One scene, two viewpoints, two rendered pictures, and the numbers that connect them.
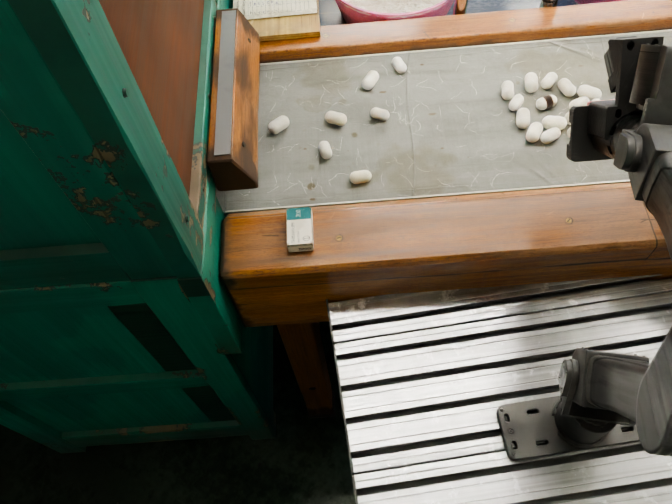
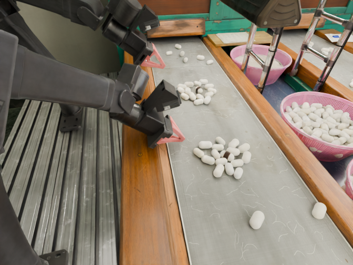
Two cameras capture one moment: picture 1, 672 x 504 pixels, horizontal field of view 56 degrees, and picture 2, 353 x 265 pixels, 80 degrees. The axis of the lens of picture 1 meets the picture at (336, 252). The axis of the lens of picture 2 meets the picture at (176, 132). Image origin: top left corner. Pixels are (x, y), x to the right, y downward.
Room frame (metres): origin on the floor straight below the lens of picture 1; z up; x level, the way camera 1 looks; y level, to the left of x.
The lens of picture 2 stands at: (0.42, -0.99, 1.16)
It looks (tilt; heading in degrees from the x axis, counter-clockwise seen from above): 43 degrees down; 77
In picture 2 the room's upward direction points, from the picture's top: straight up
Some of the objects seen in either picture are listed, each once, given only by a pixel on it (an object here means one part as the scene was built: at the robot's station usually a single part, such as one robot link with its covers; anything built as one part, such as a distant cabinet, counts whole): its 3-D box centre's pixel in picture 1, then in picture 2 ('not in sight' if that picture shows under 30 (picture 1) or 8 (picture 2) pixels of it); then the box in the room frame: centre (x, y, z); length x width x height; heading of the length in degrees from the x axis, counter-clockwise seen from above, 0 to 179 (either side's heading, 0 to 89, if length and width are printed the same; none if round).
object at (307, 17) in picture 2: not in sight; (298, 20); (1.35, 0.08, 0.83); 0.30 x 0.06 x 0.07; 177
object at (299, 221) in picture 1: (299, 229); not in sight; (0.46, 0.05, 0.78); 0.06 x 0.04 x 0.02; 177
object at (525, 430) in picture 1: (586, 414); (69, 104); (0.18, -0.29, 0.71); 0.20 x 0.07 x 0.08; 92
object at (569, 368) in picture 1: (599, 391); not in sight; (0.19, -0.28, 0.77); 0.09 x 0.06 x 0.06; 75
